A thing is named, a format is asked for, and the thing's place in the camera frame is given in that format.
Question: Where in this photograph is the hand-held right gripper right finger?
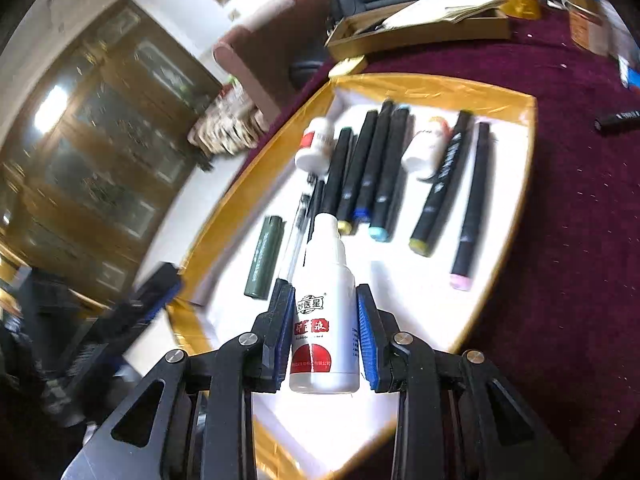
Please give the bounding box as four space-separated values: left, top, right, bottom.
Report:
354 284 576 480

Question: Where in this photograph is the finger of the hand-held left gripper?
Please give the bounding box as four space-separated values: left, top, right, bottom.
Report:
100 262 183 356

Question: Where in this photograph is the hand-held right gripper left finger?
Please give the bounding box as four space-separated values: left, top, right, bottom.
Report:
60 280 296 480

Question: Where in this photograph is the white spray bottle red label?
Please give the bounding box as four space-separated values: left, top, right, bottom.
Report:
289 212 361 395

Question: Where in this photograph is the gold box white lining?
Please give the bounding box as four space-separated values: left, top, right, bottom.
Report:
167 72 538 480

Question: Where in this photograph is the dark green lighter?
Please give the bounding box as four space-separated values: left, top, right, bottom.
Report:
243 215 286 301

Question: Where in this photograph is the clear plastic pen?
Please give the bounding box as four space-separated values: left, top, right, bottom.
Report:
277 192 311 286

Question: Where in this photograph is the thin black pen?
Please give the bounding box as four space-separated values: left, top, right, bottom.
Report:
305 180 326 256

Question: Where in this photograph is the black marker cyan cap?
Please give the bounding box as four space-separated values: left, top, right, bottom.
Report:
368 105 416 242

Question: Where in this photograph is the wooden glass-door cabinet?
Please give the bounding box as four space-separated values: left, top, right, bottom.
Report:
0 0 223 311

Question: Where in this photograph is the black marker yellow cap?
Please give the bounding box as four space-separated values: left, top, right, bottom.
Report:
336 110 379 236

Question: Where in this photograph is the black marker olive cap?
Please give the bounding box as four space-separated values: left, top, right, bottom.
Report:
409 110 475 257

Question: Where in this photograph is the patterned bag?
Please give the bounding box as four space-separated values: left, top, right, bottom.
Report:
187 77 266 161

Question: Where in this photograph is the black marker blue cap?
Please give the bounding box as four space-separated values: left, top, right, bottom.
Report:
352 100 396 223

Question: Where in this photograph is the white bottle red cap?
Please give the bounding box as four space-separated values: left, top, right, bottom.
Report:
294 116 337 173

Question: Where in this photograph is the white bottle orange cap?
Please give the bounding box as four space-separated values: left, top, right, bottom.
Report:
401 116 453 179

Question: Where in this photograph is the brown armchair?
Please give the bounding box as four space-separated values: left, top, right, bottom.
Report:
212 0 333 131

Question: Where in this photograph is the small gold lid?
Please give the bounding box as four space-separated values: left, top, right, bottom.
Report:
327 56 368 78

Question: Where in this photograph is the gold box with papers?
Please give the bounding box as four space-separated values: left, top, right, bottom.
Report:
325 7 512 63

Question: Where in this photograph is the black marker white print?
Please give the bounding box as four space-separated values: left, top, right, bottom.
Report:
594 109 640 135

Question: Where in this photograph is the stack of white papers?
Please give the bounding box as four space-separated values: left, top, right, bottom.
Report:
382 0 508 31

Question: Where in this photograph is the gold tape roll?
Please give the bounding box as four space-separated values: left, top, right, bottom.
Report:
492 0 543 21

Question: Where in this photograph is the small blue packet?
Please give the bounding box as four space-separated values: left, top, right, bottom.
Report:
617 55 640 91

